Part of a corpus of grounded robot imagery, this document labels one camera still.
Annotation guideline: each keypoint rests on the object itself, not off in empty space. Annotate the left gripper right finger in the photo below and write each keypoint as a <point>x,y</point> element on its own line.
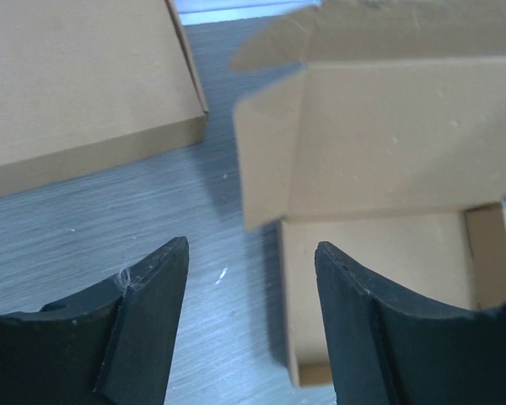
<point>390,345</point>

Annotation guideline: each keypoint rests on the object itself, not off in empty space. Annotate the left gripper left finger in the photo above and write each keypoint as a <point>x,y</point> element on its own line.
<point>111,343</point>

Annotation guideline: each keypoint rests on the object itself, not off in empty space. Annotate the cardboard box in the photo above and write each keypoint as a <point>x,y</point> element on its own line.
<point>389,142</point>
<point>90,85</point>

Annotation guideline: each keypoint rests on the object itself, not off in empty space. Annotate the folded closed cardboard box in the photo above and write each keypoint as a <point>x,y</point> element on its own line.
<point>90,85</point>

